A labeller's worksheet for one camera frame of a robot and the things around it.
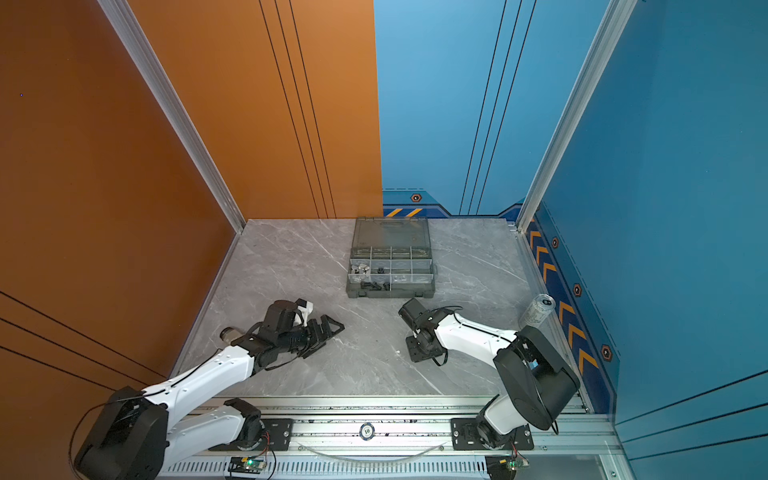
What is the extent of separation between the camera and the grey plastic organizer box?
1.01 m

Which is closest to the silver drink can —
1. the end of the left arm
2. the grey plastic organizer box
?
the grey plastic organizer box

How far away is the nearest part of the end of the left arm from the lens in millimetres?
627

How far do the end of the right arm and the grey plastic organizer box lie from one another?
237mm

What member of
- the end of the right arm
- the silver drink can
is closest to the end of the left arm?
the end of the right arm

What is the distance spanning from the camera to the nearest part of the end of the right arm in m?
0.64

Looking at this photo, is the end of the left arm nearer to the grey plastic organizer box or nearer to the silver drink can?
the grey plastic organizer box

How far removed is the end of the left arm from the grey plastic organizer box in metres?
0.25

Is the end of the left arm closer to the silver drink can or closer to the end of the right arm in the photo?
the end of the right arm
